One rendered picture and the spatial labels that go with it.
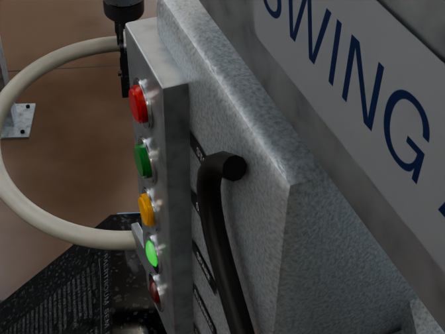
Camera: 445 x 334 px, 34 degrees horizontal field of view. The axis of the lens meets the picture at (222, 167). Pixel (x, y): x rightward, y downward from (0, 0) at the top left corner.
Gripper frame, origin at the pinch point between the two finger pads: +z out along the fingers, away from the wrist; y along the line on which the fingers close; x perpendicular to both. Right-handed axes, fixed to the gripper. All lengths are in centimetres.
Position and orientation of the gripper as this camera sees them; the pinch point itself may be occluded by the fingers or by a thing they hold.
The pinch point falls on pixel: (128, 77)
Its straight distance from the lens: 151.6
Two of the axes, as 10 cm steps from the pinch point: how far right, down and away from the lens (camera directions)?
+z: -0.5, 6.5, 7.6
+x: 9.9, -0.6, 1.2
